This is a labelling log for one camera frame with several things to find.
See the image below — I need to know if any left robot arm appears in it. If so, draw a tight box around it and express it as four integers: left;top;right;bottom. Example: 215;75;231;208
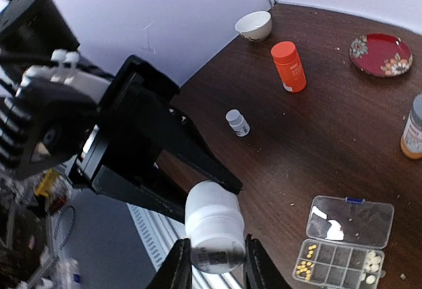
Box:
1;0;243;221

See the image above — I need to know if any small white rice bowl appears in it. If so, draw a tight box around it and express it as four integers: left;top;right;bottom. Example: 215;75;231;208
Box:
235;11;272;42

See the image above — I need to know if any orange pill bottle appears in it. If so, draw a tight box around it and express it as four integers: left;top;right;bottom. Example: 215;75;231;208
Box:
270;41;307;93

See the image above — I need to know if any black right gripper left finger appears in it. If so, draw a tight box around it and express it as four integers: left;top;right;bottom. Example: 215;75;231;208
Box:
154;238;192;289

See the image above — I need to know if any small white bottle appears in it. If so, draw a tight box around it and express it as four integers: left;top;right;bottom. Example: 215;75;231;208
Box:
185;180;246;274
226;109;251;137

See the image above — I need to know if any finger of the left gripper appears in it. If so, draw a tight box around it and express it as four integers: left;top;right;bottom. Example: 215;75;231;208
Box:
98;166;187;222
158;104;243;193

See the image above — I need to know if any red floral plate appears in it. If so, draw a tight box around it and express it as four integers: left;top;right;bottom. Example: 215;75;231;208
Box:
349;33;413;78

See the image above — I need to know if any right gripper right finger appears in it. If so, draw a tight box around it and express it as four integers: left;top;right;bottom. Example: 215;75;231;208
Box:
243;234;291;289

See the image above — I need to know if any clear plastic pill organizer box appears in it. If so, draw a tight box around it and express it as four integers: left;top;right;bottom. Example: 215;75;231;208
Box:
292;195;394;288

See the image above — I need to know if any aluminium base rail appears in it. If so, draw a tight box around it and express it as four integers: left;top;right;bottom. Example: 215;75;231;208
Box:
127;204;243;289

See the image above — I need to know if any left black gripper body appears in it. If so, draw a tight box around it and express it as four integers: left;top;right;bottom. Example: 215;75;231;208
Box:
68;55;185;203

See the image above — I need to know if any grey cap supplement bottle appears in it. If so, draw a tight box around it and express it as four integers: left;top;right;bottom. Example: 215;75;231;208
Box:
400;93;422;160

